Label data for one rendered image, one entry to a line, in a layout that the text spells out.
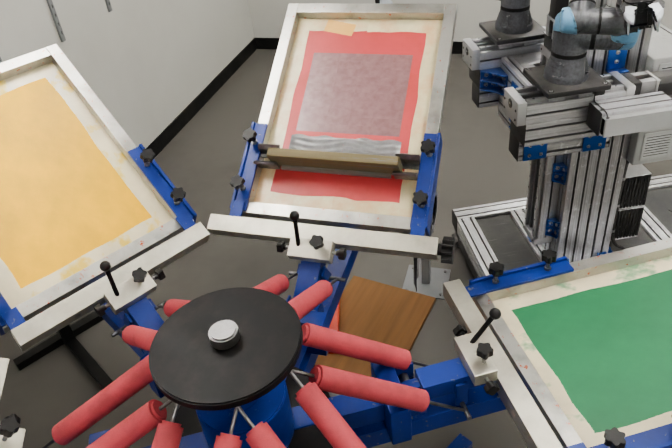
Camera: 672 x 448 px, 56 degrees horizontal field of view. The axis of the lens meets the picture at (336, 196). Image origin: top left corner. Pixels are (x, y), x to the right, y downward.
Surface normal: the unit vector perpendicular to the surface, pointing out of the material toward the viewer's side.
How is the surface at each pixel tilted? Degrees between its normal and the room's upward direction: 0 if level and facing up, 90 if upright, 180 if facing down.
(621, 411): 0
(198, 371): 0
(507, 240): 0
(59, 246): 32
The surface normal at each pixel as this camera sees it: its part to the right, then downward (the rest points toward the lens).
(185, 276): -0.09, -0.81
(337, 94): -0.22, -0.39
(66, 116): 0.29, -0.50
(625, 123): 0.14, 0.56
